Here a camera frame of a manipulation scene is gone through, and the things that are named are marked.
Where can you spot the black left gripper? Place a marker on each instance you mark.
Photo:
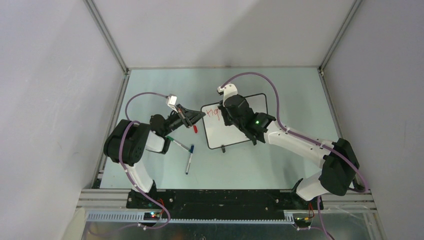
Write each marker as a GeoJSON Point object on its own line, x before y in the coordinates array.
{"type": "Point", "coordinates": [188, 117]}

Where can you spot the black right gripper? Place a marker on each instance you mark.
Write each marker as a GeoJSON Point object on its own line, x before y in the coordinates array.
{"type": "Point", "coordinates": [227, 121]}

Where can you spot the white whiteboard black frame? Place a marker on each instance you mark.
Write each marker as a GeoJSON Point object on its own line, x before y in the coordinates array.
{"type": "Point", "coordinates": [218, 135]}

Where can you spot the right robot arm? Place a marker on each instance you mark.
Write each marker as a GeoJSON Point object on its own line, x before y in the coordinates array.
{"type": "Point", "coordinates": [336, 160]}

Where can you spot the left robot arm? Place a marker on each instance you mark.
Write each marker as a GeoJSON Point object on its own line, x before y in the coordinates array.
{"type": "Point", "coordinates": [129, 141]}

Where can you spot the green whiteboard marker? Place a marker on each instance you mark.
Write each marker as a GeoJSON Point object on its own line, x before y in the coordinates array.
{"type": "Point", "coordinates": [178, 143]}

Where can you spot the blue whiteboard marker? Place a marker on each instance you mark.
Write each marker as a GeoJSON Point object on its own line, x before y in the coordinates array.
{"type": "Point", "coordinates": [191, 151]}

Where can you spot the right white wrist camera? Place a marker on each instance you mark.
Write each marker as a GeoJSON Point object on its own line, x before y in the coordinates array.
{"type": "Point", "coordinates": [227, 91]}

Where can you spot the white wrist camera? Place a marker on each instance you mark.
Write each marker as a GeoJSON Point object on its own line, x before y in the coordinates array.
{"type": "Point", "coordinates": [227, 91]}
{"type": "Point", "coordinates": [171, 101]}

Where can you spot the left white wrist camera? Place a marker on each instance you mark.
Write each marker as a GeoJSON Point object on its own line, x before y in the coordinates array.
{"type": "Point", "coordinates": [171, 101]}

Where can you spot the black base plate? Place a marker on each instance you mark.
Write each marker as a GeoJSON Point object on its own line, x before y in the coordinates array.
{"type": "Point", "coordinates": [223, 204]}

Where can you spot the right aluminium frame rail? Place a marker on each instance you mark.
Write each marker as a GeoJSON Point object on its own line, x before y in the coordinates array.
{"type": "Point", "coordinates": [354, 8]}

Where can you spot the aluminium frame rail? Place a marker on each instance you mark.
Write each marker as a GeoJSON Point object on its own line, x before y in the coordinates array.
{"type": "Point", "coordinates": [354, 8]}
{"type": "Point", "coordinates": [118, 90]}

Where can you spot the grey cable duct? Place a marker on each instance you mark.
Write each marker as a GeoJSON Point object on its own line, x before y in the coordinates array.
{"type": "Point", "coordinates": [142, 217]}

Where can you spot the left aluminium frame rail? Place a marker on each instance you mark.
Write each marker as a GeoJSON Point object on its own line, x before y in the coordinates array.
{"type": "Point", "coordinates": [118, 90]}

